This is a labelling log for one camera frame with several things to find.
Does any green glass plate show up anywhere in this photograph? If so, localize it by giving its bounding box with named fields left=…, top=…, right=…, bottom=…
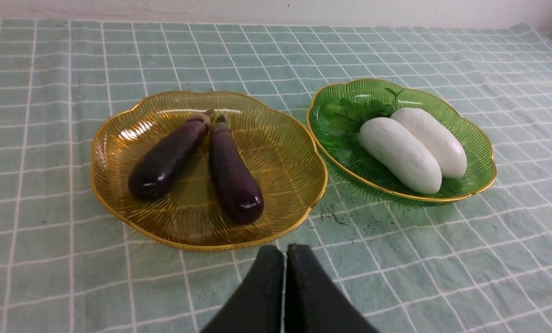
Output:
left=306, top=78, right=496, bottom=206

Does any white radish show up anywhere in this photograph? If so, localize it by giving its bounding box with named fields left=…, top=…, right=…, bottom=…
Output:
left=391, top=107, right=468, bottom=179
left=359, top=117, right=442, bottom=195

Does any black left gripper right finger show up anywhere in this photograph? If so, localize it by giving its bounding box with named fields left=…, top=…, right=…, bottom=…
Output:
left=285, top=244, right=378, bottom=333

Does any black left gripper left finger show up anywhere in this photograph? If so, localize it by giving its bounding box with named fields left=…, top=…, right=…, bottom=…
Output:
left=202, top=245, right=285, bottom=333

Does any amber glass plate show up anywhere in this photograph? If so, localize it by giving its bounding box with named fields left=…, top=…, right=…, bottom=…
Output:
left=90, top=91, right=328, bottom=251

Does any purple eggplant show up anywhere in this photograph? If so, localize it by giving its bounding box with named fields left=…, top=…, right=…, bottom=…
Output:
left=208, top=115, right=264, bottom=225
left=128, top=109, right=215, bottom=202

